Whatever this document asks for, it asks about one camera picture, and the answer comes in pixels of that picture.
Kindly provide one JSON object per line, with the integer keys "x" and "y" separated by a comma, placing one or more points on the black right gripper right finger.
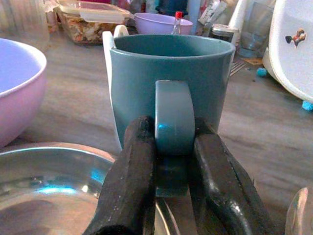
{"x": 227, "y": 186}

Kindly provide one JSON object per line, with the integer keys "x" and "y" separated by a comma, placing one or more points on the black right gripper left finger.
{"x": 127, "y": 181}

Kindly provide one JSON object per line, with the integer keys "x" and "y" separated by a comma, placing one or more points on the teal ceramic mug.
{"x": 168, "y": 83}

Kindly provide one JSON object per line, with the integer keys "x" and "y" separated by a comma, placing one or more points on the clear glass object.
{"x": 299, "y": 213}

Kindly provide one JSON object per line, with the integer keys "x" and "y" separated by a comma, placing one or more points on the stainless steel plate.
{"x": 49, "y": 191}

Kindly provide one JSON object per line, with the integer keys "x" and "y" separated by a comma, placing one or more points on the white ceramic mug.
{"x": 110, "y": 73}

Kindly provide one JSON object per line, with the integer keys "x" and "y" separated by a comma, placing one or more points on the blue pompom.
{"x": 262, "y": 72}
{"x": 307, "y": 105}

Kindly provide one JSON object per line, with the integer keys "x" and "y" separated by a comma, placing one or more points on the silver fork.
{"x": 236, "y": 67}

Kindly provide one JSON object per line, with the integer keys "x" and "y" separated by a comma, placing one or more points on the large lilac plastic bowl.
{"x": 17, "y": 90}

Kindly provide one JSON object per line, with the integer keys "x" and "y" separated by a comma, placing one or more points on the white dish with cartoon print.
{"x": 291, "y": 54}

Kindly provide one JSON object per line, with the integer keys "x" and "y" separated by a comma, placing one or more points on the dark jar with metal lid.
{"x": 223, "y": 33}

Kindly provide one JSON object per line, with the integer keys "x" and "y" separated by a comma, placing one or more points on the clear drinking glass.
{"x": 255, "y": 31}

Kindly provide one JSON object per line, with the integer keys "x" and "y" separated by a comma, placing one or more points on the small lilac plastic bowl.
{"x": 156, "y": 23}

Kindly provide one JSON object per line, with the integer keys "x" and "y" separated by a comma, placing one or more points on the clear lidded food container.
{"x": 90, "y": 22}

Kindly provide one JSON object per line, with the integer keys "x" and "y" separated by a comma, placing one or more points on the small red-capped glass bottle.
{"x": 177, "y": 24}

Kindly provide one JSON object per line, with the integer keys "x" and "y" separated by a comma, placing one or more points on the frosted ribbed plastic container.
{"x": 23, "y": 20}

